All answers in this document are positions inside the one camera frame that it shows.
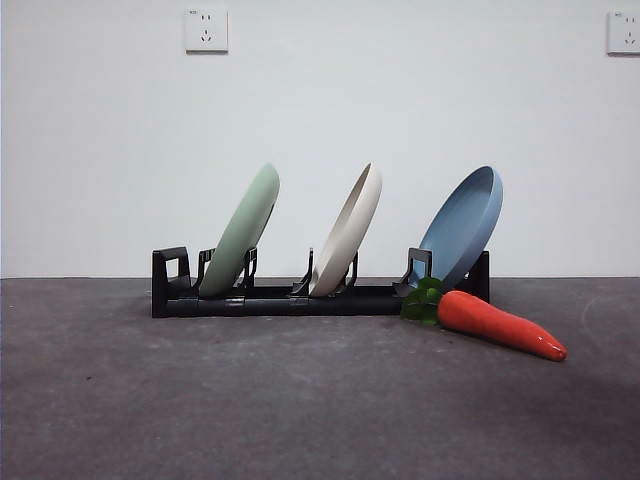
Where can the light green round plate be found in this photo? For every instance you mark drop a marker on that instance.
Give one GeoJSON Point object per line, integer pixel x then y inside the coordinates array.
{"type": "Point", "coordinates": [240, 235]}

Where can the cream round plate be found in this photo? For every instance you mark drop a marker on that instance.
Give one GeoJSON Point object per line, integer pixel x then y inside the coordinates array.
{"type": "Point", "coordinates": [350, 230]}

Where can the white wall socket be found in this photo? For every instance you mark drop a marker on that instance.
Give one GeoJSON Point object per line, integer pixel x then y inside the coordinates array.
{"type": "Point", "coordinates": [206, 30]}
{"type": "Point", "coordinates": [625, 32]}

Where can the orange toy carrot green leaves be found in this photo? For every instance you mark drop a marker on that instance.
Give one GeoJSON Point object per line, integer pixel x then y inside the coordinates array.
{"type": "Point", "coordinates": [490, 320]}

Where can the blue round plate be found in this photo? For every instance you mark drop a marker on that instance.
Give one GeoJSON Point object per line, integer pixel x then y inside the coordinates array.
{"type": "Point", "coordinates": [460, 225]}

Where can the black plastic plate rack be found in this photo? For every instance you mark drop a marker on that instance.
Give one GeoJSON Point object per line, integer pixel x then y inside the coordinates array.
{"type": "Point", "coordinates": [280, 305]}

